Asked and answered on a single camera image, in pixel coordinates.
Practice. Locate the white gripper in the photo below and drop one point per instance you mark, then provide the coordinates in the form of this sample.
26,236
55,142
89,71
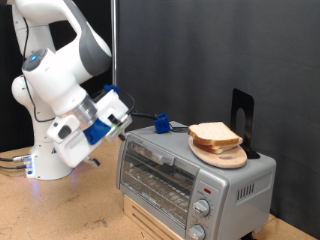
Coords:
73,150

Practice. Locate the metal spatula with blue block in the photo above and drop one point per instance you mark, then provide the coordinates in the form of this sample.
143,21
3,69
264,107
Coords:
162,124

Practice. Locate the white bread slice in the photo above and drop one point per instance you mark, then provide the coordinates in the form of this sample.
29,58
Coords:
213,133

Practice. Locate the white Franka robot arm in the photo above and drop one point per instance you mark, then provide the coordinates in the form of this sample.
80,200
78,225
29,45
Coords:
50,83

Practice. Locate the silver oven knob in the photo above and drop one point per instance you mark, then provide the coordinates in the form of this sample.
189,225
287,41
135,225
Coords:
201,208
196,232

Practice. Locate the silver toaster oven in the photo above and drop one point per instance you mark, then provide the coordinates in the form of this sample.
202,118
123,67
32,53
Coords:
240,173

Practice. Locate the black fabric backdrop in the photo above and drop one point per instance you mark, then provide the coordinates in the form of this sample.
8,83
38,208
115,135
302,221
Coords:
5,126

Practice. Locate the silver metal pole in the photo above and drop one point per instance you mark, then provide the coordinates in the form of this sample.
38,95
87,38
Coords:
114,33

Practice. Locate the round wooden board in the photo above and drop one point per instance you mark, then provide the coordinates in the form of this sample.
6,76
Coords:
226,160

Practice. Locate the grey fabric backdrop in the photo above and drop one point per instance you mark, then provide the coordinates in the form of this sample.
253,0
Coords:
200,50

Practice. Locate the black metal bookend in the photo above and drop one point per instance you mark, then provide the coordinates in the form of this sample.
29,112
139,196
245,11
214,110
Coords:
238,103

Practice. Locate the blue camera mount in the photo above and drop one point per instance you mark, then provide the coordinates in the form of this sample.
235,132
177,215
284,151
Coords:
96,131

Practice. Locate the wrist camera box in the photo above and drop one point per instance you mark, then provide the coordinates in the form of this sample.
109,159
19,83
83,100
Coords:
121,121

